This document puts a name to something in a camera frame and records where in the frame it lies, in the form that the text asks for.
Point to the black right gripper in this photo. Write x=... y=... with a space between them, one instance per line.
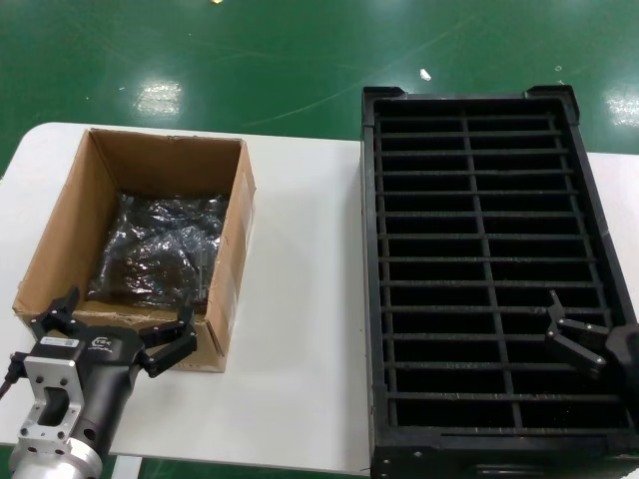
x=626 y=346

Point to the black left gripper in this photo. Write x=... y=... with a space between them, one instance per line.
x=110 y=359

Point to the black graphics card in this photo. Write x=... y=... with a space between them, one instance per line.
x=150 y=269

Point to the clear antistatic plastic bag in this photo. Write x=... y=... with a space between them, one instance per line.
x=165 y=239

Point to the brown cardboard box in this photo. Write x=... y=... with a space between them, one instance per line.
x=150 y=159

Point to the black slotted plastic container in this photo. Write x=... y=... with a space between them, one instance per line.
x=370 y=249

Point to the white table leg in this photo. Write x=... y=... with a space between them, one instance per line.
x=126 y=468

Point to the white paper scrap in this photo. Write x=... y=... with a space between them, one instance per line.
x=425 y=74

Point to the silver left wrist bracket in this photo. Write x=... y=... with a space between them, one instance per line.
x=50 y=379

